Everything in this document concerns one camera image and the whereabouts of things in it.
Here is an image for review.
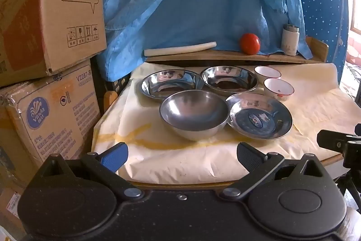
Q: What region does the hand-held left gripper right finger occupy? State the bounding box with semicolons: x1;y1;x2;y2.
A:
219;142;331;201

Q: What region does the black plastic crate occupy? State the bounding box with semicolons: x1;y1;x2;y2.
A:
94;56;134;115

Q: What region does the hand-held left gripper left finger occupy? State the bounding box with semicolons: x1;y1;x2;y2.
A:
36;142;144;201

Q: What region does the cream paper sheet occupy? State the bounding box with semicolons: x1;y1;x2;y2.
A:
91;61;361;184

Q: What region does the small cardboard box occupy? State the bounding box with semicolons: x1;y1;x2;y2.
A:
0;187;29;236

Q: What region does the white thermos bottle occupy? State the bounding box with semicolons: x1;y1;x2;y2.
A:
280;24;300;57

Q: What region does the red tomato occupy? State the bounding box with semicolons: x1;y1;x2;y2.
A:
239;33;261;55

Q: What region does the wooden board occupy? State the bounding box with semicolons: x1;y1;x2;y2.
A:
145;36;329;64

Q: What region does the white rolling stick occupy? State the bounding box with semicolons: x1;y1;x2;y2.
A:
144;41;216;57

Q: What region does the brown printed cardboard box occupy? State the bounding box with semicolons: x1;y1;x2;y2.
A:
0;0;108;88

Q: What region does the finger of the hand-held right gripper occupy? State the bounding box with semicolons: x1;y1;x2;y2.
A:
316;129;349;149

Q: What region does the orange wooden knob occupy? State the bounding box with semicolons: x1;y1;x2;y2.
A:
103;90;120;113

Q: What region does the black tripod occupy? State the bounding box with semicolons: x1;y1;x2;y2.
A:
335;168;361;214

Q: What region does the shallow steel plate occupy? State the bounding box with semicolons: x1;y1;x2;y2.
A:
200;66;259;96
140;69;205;101

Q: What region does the deep steel bowl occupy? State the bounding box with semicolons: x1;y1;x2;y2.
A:
159;90;230;141

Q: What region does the white bowl with red rim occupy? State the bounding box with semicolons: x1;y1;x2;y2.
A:
254;66;282;84
263;78;295;102

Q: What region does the cardboard box with blue logo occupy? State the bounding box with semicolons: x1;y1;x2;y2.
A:
0;59;102;171

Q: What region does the steel plate with sticker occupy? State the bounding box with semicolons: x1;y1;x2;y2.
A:
225;92;293;140

